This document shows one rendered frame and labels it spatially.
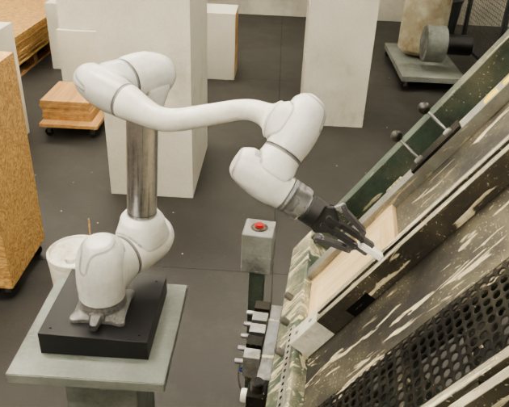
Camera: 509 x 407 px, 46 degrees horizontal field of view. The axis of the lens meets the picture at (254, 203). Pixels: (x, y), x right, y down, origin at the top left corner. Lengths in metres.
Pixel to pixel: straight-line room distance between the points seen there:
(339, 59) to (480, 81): 3.50
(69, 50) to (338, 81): 2.52
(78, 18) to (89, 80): 4.23
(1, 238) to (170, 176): 1.43
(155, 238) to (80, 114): 3.43
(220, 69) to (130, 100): 5.16
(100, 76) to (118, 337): 0.83
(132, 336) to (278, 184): 0.82
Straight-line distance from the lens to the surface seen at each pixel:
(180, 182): 4.32
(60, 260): 3.20
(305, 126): 1.45
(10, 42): 5.30
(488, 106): 1.85
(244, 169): 1.42
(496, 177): 1.52
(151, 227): 2.03
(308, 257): 2.22
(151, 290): 2.18
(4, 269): 3.46
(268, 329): 2.14
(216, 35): 6.68
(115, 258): 1.94
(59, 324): 2.08
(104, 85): 1.68
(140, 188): 1.96
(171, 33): 3.94
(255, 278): 2.42
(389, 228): 1.85
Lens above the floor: 2.18
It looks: 30 degrees down
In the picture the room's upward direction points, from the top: 2 degrees clockwise
